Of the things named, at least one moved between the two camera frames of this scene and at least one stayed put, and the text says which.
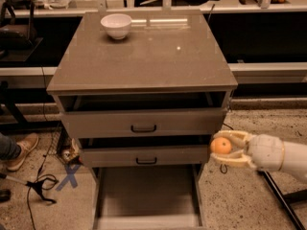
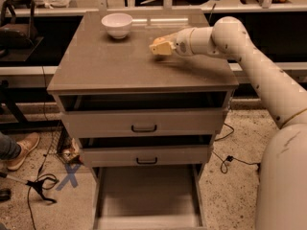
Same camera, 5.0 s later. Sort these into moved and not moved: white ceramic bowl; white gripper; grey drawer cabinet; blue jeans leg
Moved: white gripper
Not moved: white ceramic bowl; grey drawer cabinet; blue jeans leg
